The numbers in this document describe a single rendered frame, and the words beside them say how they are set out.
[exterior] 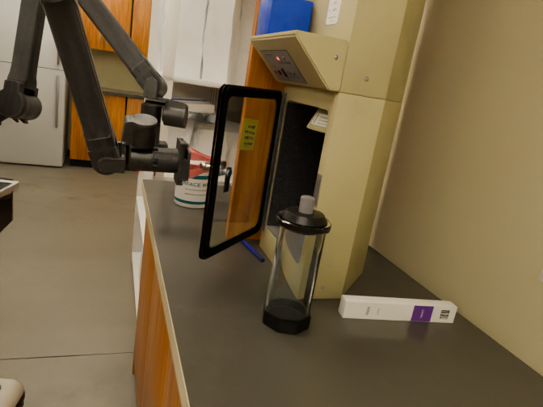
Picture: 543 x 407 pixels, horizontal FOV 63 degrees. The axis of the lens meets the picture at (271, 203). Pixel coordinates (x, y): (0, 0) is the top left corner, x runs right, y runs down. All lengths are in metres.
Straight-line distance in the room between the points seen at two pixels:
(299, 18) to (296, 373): 0.77
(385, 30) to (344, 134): 0.22
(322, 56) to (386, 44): 0.14
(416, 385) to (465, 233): 0.49
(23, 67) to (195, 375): 0.97
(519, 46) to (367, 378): 0.81
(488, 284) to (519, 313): 0.10
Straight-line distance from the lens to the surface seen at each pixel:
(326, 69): 0.92
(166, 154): 1.03
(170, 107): 1.27
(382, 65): 0.98
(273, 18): 1.09
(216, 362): 0.80
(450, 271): 1.27
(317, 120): 1.06
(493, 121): 1.21
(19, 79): 1.41
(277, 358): 0.84
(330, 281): 1.06
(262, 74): 1.26
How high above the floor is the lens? 1.41
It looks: 15 degrees down
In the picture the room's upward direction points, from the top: 9 degrees clockwise
